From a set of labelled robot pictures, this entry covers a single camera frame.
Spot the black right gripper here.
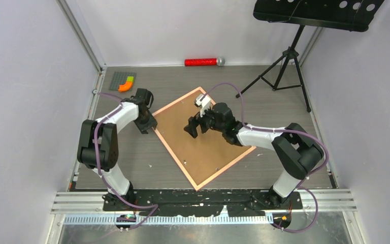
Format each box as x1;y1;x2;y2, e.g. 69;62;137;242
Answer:
184;105;225;139

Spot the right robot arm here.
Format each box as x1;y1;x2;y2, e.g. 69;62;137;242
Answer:
184;103;329;209

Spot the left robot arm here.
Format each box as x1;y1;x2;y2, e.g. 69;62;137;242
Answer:
77;88;157;210

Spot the orange curved toy block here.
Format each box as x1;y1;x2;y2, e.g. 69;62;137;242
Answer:
118;81;134;93

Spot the green toy brick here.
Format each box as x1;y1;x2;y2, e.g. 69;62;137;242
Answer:
126;76;134;84

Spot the grey building baseplate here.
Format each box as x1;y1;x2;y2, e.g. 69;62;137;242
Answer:
109;72;137;91

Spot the red glitter microphone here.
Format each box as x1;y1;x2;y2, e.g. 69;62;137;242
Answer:
184;56;225;67

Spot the black music stand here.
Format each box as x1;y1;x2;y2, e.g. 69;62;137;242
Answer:
236;0;384;112

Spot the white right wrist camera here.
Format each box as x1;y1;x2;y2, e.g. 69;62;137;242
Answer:
194;94;211;117

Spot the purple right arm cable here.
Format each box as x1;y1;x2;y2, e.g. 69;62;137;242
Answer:
200;82;330;234

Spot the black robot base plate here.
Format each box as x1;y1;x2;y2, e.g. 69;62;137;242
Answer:
102;189;303;217

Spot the aluminium rail frame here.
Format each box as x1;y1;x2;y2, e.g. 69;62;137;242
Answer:
51;189;357;225

